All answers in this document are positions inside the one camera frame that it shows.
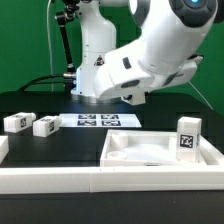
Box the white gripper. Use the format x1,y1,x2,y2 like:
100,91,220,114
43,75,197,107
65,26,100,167
93,41,203,105

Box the white square table top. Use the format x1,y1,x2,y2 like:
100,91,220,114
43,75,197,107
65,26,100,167
100,130,224,167

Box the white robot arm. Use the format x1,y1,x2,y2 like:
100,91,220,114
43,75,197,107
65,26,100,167
72,0,224,105

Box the black cable bundle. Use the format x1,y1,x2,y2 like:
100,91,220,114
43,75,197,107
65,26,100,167
17,74,73,92

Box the grey cable right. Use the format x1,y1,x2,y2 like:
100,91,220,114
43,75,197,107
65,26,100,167
187,80,215,111

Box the white marker base plate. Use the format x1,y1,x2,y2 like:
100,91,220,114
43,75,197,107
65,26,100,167
59,113,141,128

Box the thin white cable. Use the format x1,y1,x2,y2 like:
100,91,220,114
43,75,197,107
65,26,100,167
46,0,56,92

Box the white front fence rail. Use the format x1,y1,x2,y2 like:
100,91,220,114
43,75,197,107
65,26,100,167
0,166,224,194

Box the white fence rail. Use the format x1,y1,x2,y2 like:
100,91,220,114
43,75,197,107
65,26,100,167
0,136,9,164
0,166,224,194

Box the white left fence rail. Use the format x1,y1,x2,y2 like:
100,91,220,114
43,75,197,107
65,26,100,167
0,136,9,164

